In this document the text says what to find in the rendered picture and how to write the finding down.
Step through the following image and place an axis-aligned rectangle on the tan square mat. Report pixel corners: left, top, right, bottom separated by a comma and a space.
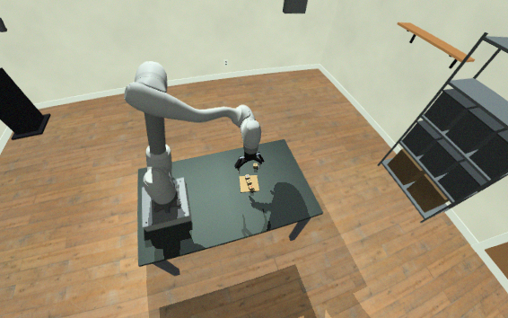
240, 175, 259, 192

